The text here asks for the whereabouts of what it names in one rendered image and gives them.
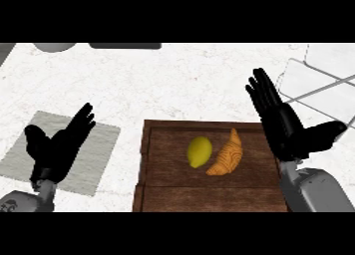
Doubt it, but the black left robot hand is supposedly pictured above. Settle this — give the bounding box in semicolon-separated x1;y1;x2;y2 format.
24;102;98;184

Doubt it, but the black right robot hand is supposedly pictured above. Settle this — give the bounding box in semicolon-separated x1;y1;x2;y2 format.
244;68;349;162

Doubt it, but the golden brown croissant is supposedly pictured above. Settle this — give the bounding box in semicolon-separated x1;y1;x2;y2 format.
204;127;244;176

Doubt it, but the brown wooden tray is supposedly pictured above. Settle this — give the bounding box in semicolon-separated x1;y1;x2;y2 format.
132;120;290;213

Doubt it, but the grey cloth placemat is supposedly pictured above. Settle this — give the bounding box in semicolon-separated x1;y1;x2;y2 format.
0;110;123;197

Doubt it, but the yellow lemon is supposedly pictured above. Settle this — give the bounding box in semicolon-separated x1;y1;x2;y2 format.
187;135;215;169

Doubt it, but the grey round object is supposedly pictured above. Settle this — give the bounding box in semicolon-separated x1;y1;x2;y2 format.
33;43;79;53

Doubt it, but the dark grey flat object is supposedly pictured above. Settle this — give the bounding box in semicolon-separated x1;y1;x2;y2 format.
89;43;164;51

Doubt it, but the white tiered wire shelf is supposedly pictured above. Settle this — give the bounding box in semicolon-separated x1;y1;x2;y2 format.
275;43;355;136

